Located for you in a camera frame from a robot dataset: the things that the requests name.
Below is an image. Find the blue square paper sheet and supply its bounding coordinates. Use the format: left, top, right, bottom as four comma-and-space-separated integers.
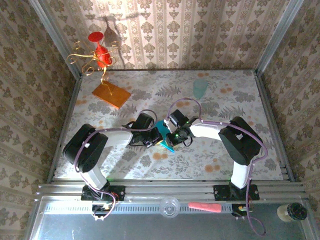
154, 120, 176, 153

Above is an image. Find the floral patterned table cover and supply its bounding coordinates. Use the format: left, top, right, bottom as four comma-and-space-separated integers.
53, 69, 285, 181

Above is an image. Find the orange rectangular base board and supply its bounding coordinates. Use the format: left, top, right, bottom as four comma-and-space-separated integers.
91, 80, 132, 110

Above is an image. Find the translucent blue plastic cup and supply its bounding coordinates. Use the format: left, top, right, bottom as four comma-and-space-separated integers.
192, 79, 209, 100

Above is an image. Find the pink oblong eraser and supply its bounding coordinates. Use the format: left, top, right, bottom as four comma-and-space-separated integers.
187, 201, 222, 214

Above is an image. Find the small connector board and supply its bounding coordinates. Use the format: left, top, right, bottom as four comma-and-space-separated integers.
91, 203, 113, 222
231, 203, 254, 219

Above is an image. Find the grey metal tray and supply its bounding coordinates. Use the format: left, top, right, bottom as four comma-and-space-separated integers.
24, 196, 316, 240

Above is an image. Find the red goblet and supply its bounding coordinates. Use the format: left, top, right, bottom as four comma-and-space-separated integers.
87, 31, 114, 69

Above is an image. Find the cream jar with black lid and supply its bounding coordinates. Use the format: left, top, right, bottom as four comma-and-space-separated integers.
276, 202, 308, 223

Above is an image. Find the long aluminium base rail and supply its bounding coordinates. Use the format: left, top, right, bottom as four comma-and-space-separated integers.
36, 180, 309, 201

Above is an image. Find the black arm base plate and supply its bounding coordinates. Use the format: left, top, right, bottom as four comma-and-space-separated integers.
80, 185, 126, 202
212, 184, 260, 202

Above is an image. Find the slotted metal cable duct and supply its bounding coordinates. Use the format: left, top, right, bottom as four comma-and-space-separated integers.
44, 201, 235, 214

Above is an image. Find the gold wire stand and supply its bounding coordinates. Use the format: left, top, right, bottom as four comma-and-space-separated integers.
66, 40, 121, 97

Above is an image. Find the aluminium side rail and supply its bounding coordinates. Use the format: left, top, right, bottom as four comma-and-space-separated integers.
46, 74, 83, 183
253, 69, 296, 182

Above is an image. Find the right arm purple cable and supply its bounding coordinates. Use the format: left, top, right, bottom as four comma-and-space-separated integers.
166, 98, 269, 237

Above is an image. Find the aluminium frame post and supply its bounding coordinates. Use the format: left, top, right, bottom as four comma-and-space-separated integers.
254, 0, 305, 73
28, 0, 83, 79

